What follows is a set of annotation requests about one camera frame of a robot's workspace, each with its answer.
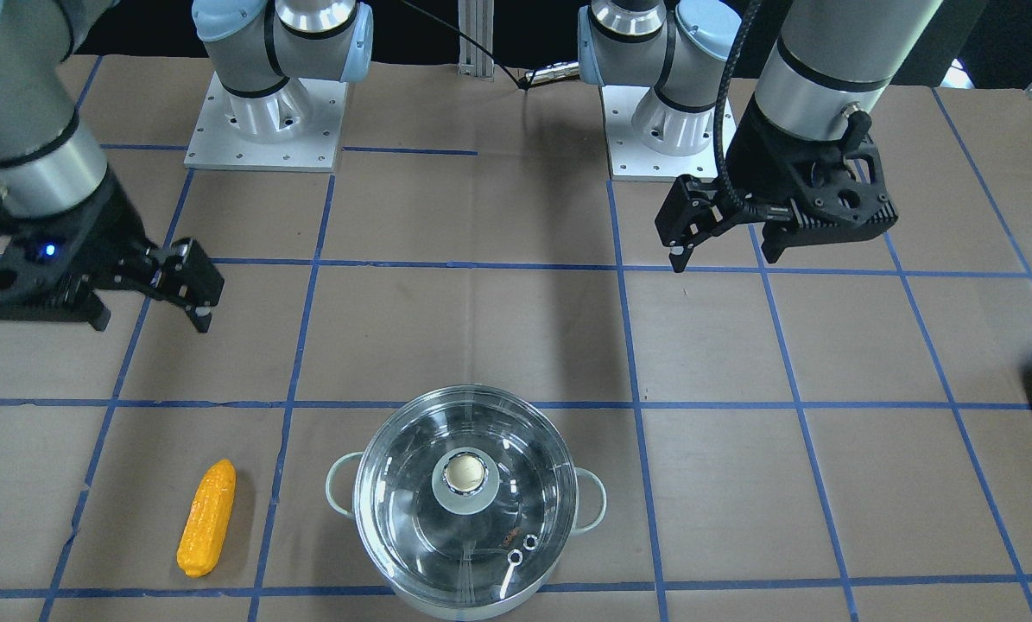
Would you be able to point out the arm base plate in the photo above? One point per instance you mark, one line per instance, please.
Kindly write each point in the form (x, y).
(297, 129)
(648, 141)

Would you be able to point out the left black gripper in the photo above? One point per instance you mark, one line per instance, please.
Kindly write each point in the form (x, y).
(754, 155)

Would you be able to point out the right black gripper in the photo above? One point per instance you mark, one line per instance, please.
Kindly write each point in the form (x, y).
(99, 226)

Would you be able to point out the yellow plastic corn cob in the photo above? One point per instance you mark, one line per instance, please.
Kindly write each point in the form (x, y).
(204, 535)

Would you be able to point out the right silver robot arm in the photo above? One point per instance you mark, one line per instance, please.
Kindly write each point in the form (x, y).
(49, 160)

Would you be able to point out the glass pot lid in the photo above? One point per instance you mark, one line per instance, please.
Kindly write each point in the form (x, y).
(466, 501)

